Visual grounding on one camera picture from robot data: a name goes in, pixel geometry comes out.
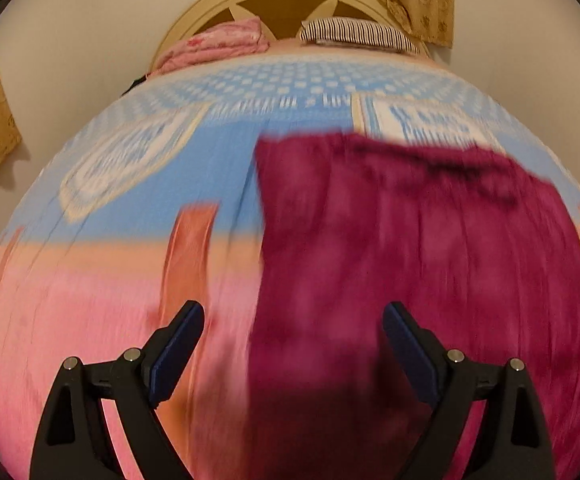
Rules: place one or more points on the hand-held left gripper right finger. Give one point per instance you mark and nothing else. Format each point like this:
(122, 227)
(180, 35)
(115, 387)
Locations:
(412, 350)

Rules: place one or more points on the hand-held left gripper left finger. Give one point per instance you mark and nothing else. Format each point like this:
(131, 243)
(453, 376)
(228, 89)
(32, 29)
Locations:
(177, 350)

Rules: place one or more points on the magenta quilted puffer jacket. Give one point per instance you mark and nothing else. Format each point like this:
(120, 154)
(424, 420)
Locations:
(369, 235)

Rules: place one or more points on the bed with colourful cover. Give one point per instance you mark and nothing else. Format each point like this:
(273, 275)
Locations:
(95, 285)

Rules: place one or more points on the black cloth item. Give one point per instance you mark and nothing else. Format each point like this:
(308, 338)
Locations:
(137, 82)

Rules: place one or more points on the pink folded floral blanket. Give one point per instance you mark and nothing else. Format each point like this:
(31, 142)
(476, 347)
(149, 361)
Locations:
(220, 40)

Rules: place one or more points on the beige floral curtain behind headboard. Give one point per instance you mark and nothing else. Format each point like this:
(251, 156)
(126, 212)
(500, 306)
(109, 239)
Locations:
(419, 0)

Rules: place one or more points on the striped pillow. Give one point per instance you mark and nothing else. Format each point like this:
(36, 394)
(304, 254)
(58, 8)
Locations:
(359, 32)

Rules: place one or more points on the cream wooden bed headboard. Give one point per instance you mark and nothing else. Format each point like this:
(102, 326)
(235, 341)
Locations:
(205, 5)

